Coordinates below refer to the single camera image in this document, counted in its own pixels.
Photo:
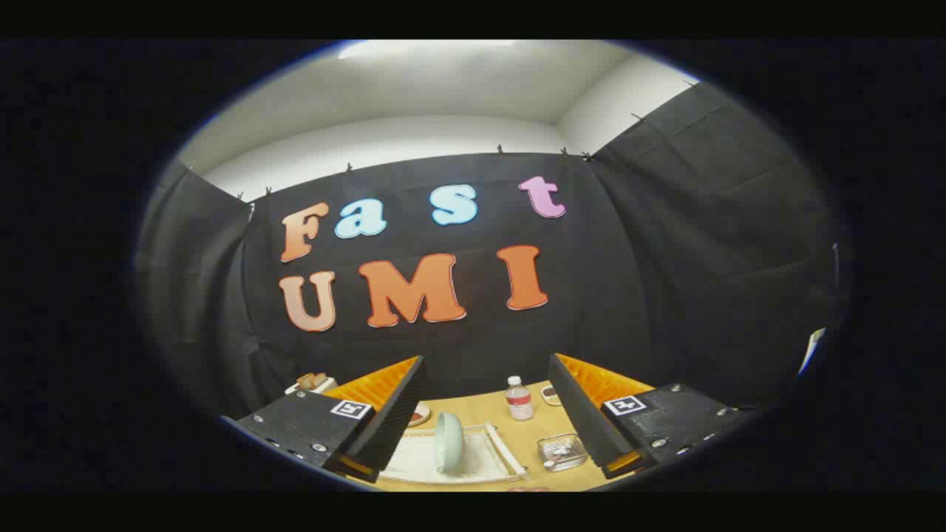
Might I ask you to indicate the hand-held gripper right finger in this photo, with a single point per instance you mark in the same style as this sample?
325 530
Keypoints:
584 414

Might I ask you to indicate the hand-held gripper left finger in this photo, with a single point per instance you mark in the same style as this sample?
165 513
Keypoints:
392 414

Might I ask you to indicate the white spoon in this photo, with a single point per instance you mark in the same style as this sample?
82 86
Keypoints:
562 448

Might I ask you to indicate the pale green plate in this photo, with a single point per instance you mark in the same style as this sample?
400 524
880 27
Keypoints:
448 443

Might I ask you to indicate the small beige plate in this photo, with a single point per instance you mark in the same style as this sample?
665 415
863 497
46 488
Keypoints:
423 411

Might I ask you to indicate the white divided sauce dish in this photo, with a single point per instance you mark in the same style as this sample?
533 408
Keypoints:
550 395

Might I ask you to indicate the clear bottle with red label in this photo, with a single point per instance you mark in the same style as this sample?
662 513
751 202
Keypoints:
519 403

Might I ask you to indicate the white toaster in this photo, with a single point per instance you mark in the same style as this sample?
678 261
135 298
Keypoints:
325 387

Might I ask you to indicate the brown bread slice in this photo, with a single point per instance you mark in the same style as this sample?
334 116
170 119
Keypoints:
319 380
305 383

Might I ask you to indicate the black backdrop cloth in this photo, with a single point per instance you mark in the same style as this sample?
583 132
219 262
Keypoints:
591 295

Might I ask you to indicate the white panel with blue edge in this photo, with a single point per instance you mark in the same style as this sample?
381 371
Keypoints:
811 351

